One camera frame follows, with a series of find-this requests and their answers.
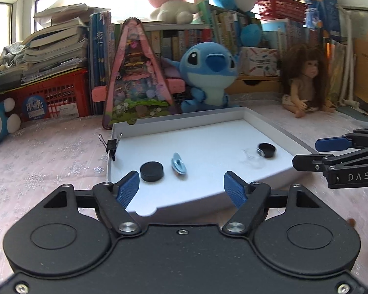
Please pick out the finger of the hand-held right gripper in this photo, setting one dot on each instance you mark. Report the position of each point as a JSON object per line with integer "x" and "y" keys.
{"x": 309, "y": 162}
{"x": 331, "y": 144}

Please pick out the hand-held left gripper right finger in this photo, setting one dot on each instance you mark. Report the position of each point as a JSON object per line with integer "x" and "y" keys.
{"x": 235, "y": 190}

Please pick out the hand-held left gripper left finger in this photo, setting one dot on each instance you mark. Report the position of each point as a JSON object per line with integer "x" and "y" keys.
{"x": 128, "y": 190}

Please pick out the large black round cap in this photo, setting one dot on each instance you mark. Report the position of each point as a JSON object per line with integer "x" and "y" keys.
{"x": 151, "y": 171}

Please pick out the clear plastic cup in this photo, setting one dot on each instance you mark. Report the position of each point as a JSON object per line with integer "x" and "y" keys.
{"x": 253, "y": 159}

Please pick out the white shallow tray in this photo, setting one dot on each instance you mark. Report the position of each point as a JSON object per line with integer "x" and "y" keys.
{"x": 208, "y": 141}

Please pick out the black binder clip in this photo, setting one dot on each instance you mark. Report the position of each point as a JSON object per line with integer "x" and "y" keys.
{"x": 111, "y": 145}

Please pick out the brown-haired doll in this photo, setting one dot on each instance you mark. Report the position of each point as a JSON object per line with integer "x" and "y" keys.
{"x": 303, "y": 73}

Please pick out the wooden drawer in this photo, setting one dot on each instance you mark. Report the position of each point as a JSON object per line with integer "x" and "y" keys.
{"x": 257, "y": 84}

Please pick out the white pipe rack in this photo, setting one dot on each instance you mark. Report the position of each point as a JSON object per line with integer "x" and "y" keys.
{"x": 351, "y": 52}

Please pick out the colourful printed cardboard box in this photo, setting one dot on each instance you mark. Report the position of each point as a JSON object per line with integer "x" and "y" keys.
{"x": 259, "y": 61}

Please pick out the pink triangular toy box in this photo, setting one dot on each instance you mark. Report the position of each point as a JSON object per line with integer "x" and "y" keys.
{"x": 138, "y": 76}

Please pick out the red plastic crate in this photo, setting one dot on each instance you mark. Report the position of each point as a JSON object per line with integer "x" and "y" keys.
{"x": 64, "y": 92}

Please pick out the blue alien plush toy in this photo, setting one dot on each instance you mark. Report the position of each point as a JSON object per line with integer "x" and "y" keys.
{"x": 208, "y": 67}

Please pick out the blue printed package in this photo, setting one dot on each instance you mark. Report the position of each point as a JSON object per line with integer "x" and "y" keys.
{"x": 323, "y": 12}

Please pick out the row of blue upright books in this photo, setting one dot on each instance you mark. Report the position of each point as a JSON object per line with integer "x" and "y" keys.
{"x": 99, "y": 52}

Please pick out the red mesh basket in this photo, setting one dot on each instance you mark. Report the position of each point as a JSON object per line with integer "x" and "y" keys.
{"x": 282, "y": 7}

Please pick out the row of shelf books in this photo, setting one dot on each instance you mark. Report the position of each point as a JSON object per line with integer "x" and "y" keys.
{"x": 171, "y": 43}

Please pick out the stack of lying books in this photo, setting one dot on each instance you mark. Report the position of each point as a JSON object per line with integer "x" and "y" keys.
{"x": 55, "y": 46}

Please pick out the silver foil bag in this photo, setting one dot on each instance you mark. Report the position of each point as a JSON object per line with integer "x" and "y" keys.
{"x": 13, "y": 53}

